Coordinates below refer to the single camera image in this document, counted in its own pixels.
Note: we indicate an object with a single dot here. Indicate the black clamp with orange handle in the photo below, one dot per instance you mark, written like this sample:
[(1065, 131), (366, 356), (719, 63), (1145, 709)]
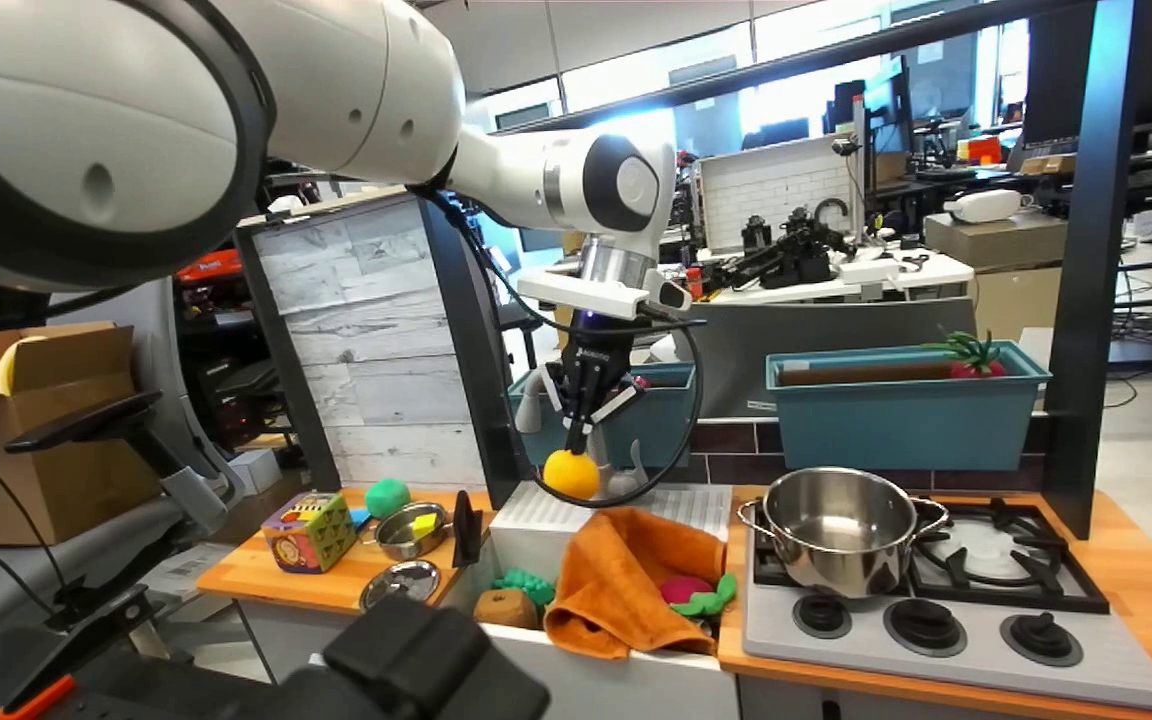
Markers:
[(41, 701)]

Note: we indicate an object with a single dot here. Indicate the cardboard box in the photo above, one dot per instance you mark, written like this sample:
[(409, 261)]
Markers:
[(48, 374)]

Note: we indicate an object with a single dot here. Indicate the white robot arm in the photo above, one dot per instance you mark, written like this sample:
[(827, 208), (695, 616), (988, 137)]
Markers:
[(132, 137)]

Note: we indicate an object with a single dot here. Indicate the right teal planter box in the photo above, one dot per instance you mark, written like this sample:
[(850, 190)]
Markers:
[(903, 407)]

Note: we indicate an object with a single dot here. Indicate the yellow block in bowl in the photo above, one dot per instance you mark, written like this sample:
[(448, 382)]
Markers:
[(426, 526)]

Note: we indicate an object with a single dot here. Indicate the green ball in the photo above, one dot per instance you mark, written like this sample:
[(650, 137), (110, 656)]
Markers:
[(385, 499)]

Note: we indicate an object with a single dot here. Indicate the orange cloth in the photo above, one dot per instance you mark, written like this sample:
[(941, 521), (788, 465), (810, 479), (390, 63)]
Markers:
[(611, 585)]

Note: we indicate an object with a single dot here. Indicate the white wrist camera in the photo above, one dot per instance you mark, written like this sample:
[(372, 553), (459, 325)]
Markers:
[(591, 296)]

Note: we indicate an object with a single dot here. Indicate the green plush toy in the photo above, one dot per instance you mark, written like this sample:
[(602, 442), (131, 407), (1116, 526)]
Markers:
[(712, 600)]

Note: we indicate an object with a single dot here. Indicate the grey toy faucet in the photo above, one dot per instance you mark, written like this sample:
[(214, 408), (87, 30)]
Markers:
[(581, 451)]

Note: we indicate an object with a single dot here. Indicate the pink toy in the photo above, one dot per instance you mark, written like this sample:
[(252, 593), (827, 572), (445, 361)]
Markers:
[(682, 590)]

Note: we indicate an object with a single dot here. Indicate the empty metal bowl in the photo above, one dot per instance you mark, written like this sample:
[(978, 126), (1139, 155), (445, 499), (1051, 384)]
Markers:
[(414, 578)]

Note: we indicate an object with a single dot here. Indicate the brown toy in sink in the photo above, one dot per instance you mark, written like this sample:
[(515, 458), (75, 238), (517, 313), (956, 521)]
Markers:
[(505, 606)]

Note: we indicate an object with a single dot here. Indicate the grey wood backsplash panel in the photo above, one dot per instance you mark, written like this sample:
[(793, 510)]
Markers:
[(360, 305)]

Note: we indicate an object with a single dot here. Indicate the grey office chair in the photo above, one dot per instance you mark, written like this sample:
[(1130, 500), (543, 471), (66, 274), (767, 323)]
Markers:
[(159, 418)]

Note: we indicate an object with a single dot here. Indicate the small metal bowl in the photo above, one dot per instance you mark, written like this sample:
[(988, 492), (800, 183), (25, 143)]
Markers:
[(397, 540)]

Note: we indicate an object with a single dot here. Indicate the green toy in sink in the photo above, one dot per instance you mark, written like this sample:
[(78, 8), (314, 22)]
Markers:
[(532, 585)]

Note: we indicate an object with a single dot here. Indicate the grey toy stove top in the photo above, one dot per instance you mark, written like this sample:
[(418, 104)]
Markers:
[(995, 596)]

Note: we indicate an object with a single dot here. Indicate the white toy sink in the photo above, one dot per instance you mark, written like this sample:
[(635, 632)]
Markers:
[(650, 684)]

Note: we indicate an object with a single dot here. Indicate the stainless steel pot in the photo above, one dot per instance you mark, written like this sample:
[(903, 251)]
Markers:
[(841, 529)]

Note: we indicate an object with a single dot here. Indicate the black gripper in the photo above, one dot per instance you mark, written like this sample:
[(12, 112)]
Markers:
[(594, 361)]

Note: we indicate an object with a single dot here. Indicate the colourful soft cube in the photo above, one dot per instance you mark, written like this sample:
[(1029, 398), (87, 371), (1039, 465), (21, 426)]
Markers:
[(309, 532)]

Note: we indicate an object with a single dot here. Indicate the black frame post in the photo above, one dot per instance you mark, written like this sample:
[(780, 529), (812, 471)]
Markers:
[(479, 343)]

